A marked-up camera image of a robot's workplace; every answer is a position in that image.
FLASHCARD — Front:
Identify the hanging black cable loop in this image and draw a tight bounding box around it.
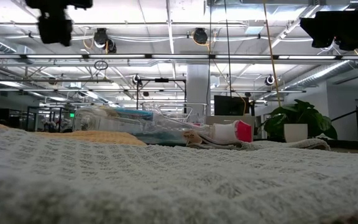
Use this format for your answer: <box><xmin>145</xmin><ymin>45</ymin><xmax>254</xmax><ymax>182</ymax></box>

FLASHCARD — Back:
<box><xmin>93</xmin><ymin>60</ymin><xmax>109</xmax><ymax>71</ymax></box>

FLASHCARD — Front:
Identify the large clear plastic bin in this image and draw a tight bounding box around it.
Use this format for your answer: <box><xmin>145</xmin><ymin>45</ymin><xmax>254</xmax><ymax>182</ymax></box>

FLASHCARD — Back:
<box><xmin>141</xmin><ymin>102</ymin><xmax>208</xmax><ymax>131</ymax></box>

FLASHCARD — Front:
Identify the black cable with coil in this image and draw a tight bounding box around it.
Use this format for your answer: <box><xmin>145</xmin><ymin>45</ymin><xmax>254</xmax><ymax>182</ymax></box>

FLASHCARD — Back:
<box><xmin>223</xmin><ymin>0</ymin><xmax>233</xmax><ymax>98</ymax></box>

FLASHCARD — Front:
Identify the thin black cable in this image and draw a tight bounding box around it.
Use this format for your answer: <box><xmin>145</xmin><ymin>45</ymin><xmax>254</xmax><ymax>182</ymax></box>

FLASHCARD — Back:
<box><xmin>208</xmin><ymin>0</ymin><xmax>213</xmax><ymax>116</ymax></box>

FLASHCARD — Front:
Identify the clear spray bottle red trigger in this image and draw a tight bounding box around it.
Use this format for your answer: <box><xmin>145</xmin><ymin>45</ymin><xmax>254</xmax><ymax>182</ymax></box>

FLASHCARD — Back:
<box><xmin>72</xmin><ymin>105</ymin><xmax>254</xmax><ymax>146</ymax></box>

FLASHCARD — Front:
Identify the black computer monitor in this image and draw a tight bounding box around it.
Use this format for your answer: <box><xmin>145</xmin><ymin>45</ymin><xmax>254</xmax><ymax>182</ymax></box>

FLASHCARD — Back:
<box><xmin>213</xmin><ymin>95</ymin><xmax>250</xmax><ymax>116</ymax></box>

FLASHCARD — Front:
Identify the yellow cable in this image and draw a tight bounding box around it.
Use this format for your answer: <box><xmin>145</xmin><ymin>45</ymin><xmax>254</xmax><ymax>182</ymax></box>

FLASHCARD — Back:
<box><xmin>262</xmin><ymin>0</ymin><xmax>283</xmax><ymax>108</ymax></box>

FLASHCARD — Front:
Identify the orange cloth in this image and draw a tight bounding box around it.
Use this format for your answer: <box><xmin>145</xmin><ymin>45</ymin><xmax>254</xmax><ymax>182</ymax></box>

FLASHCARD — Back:
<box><xmin>0</xmin><ymin>120</ymin><xmax>148</xmax><ymax>147</ymax></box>

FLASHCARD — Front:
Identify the dark green folded cloth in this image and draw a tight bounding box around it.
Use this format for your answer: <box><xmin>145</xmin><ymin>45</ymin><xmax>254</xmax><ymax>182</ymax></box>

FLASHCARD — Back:
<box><xmin>134</xmin><ymin>132</ymin><xmax>190</xmax><ymax>147</ymax></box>

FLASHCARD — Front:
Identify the green plant in white pot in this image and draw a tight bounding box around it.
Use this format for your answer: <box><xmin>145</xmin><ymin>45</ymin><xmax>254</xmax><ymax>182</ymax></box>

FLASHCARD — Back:
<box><xmin>261</xmin><ymin>99</ymin><xmax>338</xmax><ymax>143</ymax></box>

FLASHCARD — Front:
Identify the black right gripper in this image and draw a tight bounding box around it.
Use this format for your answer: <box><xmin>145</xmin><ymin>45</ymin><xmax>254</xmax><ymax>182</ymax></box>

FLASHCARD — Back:
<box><xmin>300</xmin><ymin>3</ymin><xmax>358</xmax><ymax>53</ymax></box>

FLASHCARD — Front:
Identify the black background stand frame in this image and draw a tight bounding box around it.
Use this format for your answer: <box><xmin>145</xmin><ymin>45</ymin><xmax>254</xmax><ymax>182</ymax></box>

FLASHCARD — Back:
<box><xmin>136</xmin><ymin>78</ymin><xmax>188</xmax><ymax>114</ymax></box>

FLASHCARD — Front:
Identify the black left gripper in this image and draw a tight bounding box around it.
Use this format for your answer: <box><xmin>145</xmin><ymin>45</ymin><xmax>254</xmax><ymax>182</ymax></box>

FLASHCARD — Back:
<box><xmin>25</xmin><ymin>0</ymin><xmax>93</xmax><ymax>47</ymax></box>

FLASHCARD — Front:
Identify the grey waffle weave cloth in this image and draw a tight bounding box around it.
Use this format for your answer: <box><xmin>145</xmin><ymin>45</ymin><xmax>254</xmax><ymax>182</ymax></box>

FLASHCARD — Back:
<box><xmin>0</xmin><ymin>128</ymin><xmax>358</xmax><ymax>224</ymax></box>

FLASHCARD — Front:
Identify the black aluminium table frame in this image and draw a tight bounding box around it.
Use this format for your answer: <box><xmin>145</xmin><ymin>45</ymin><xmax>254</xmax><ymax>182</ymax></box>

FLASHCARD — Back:
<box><xmin>323</xmin><ymin>99</ymin><xmax>358</xmax><ymax>153</ymax></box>

